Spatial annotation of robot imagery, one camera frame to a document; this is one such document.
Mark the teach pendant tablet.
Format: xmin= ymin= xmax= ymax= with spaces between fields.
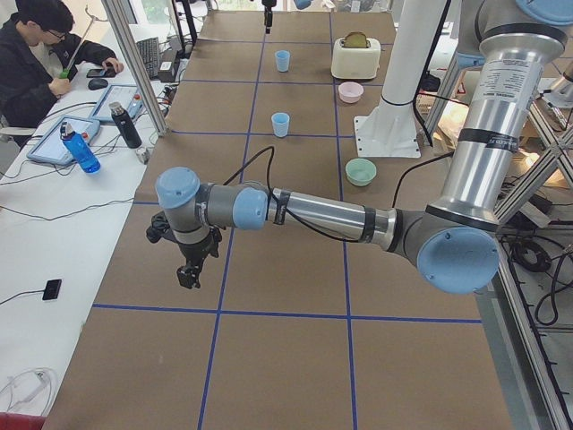
xmin=27 ymin=116 xmax=100 ymax=167
xmin=90 ymin=84 xmax=143 ymax=124

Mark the seated person in black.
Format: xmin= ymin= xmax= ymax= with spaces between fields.
xmin=1 ymin=0 xmax=124 ymax=128

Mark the pink plastic bowl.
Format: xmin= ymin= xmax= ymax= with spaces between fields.
xmin=338 ymin=82 xmax=364 ymax=104

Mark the cream two-slot toaster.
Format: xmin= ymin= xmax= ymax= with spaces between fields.
xmin=330 ymin=38 xmax=381 ymax=80

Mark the black keyboard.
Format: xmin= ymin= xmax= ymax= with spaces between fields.
xmin=136 ymin=37 xmax=160 ymax=79

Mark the lower teach pendant tablet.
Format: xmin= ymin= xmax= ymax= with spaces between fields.
xmin=27 ymin=116 xmax=100 ymax=167

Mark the small black puck device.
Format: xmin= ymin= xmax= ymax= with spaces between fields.
xmin=42 ymin=279 xmax=62 ymax=301

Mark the blue cup near toaster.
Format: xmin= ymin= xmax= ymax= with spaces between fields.
xmin=275 ymin=50 xmax=290 ymax=73

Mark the toast bread slice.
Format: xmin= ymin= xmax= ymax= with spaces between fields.
xmin=341 ymin=31 xmax=370 ymax=49

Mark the upper teach pendant tablet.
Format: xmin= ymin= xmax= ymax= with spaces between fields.
xmin=90 ymin=84 xmax=143 ymax=124

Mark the blue water bottle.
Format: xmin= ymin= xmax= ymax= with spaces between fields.
xmin=60 ymin=121 xmax=100 ymax=174

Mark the white cable bundle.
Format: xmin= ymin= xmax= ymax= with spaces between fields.
xmin=0 ymin=366 xmax=57 ymax=416

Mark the black water bottle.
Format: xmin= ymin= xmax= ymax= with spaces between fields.
xmin=109 ymin=101 xmax=141 ymax=149

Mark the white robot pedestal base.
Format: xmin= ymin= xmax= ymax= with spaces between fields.
xmin=354 ymin=0 xmax=450 ymax=159

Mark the black computer mouse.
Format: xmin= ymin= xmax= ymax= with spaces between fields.
xmin=88 ymin=78 xmax=109 ymax=90

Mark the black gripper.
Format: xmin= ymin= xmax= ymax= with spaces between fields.
xmin=146 ymin=211 xmax=222 ymax=289

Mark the green plastic bowl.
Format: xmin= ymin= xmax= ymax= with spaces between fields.
xmin=345 ymin=158 xmax=377 ymax=187

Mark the aluminium frame post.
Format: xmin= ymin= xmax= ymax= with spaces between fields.
xmin=102 ymin=0 xmax=168 ymax=137

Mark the blue cup from toaster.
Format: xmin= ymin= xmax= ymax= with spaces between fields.
xmin=271 ymin=112 xmax=290 ymax=138

